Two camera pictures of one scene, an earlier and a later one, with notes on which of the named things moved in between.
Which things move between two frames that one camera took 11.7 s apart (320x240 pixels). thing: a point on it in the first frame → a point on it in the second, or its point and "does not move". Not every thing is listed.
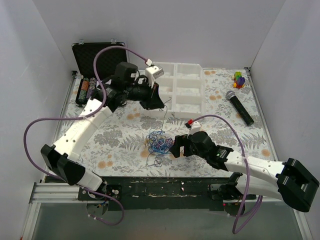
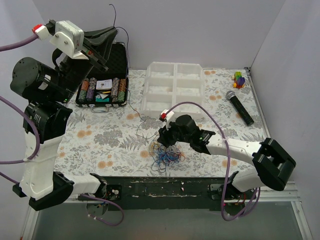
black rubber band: (166, 112) → (138, 137)
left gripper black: (152, 94) → (88, 53)
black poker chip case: (107, 61) does not move
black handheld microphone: (231, 95) does not move
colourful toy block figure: (239, 80) does not move
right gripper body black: (186, 145) → (164, 136)
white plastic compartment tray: (182, 89) does not move
